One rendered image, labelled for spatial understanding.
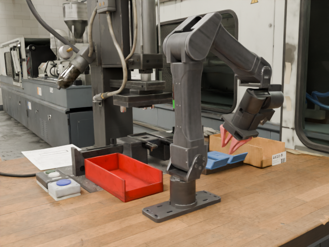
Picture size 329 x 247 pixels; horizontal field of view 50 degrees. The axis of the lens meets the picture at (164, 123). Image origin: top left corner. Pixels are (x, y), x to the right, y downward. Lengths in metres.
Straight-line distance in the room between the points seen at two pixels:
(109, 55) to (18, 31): 9.18
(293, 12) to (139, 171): 0.86
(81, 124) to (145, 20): 3.24
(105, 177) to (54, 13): 9.85
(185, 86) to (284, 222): 0.37
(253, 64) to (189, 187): 0.35
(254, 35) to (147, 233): 1.15
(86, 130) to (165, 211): 3.59
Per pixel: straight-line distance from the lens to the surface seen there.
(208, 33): 0.80
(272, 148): 1.29
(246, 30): 1.72
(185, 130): 0.80
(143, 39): 1.19
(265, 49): 1.64
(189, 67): 0.78
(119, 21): 1.24
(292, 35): 1.49
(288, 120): 1.51
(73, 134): 4.34
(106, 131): 1.41
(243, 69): 0.92
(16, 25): 10.46
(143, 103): 1.16
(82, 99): 4.32
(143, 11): 1.19
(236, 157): 1.16
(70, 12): 5.94
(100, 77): 1.39
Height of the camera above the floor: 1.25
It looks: 10 degrees down
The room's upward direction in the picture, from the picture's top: 1 degrees counter-clockwise
